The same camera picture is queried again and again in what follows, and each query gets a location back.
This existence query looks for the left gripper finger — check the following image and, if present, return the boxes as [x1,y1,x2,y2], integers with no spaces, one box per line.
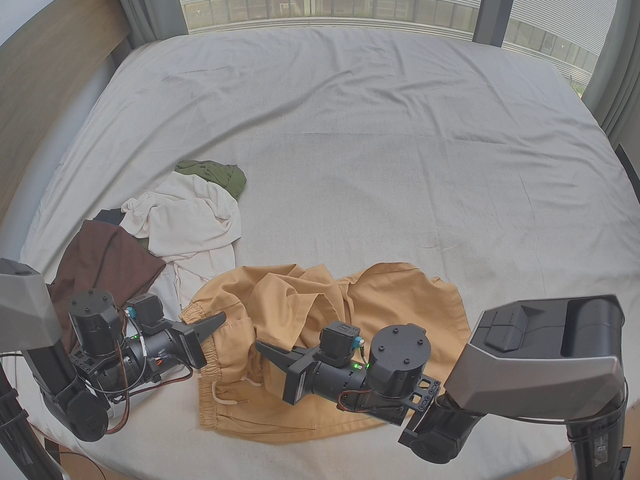
[191,312,228,342]

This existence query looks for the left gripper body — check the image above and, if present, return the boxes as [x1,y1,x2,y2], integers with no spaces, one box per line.
[144,323,209,370]

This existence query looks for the olive green garment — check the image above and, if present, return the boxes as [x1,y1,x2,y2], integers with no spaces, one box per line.
[175,159,248,201]

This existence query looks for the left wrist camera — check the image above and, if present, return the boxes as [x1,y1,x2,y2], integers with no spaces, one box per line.
[125,293,173,336]

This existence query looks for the tan shorts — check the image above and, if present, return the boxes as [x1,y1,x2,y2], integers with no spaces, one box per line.
[179,262,471,444]

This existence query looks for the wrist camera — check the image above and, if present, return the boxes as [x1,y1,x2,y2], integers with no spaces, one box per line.
[295,323,362,369]
[125,293,173,336]

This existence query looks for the grey-green curtain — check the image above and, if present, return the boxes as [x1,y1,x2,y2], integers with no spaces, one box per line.
[582,0,640,144]
[107,0,191,49]

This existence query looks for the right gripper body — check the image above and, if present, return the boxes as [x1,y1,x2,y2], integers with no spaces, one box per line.
[281,353,370,406]

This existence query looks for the black cable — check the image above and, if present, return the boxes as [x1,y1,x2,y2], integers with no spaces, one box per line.
[47,449,108,480]

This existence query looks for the cream garment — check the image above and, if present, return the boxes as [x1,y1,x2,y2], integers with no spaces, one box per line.
[120,172,243,315]

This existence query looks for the bed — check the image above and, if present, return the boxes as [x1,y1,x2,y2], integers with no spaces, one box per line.
[0,0,640,480]

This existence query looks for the black garment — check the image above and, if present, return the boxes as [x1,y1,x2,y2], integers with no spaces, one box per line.
[92,209,133,229]

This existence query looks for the dark brown garment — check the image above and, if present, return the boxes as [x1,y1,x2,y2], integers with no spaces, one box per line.
[47,219,167,329]

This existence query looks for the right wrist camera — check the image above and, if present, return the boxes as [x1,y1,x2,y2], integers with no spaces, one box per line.
[295,323,362,369]

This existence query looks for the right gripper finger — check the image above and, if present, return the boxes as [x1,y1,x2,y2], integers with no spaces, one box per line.
[254,338,297,373]

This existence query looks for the pale grey garment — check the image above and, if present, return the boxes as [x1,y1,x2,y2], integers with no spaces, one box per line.
[107,267,183,425]

